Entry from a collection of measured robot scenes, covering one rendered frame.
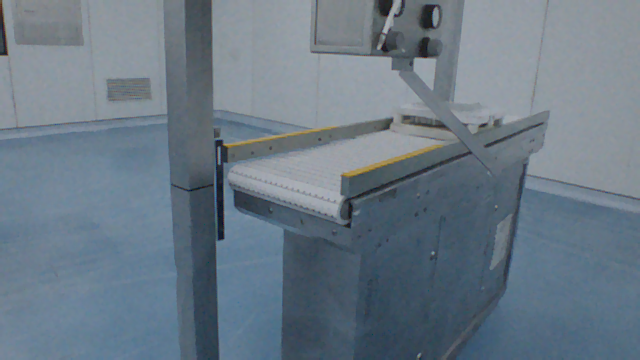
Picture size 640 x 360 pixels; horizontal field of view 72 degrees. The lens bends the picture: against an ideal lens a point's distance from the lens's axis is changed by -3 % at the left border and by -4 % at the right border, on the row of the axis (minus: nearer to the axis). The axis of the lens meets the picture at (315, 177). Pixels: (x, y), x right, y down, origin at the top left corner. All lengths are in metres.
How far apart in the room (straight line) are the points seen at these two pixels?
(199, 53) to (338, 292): 0.52
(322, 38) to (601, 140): 3.37
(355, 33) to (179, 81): 0.33
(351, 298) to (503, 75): 3.35
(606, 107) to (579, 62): 0.38
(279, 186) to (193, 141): 0.17
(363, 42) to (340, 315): 0.55
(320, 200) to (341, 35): 0.25
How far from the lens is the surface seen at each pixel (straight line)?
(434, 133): 1.24
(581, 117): 3.91
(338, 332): 0.97
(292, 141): 0.97
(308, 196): 0.73
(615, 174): 3.92
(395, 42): 0.63
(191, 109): 0.81
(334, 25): 0.65
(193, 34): 0.81
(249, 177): 0.82
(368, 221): 0.76
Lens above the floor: 1.02
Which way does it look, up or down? 16 degrees down
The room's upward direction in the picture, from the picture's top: 2 degrees clockwise
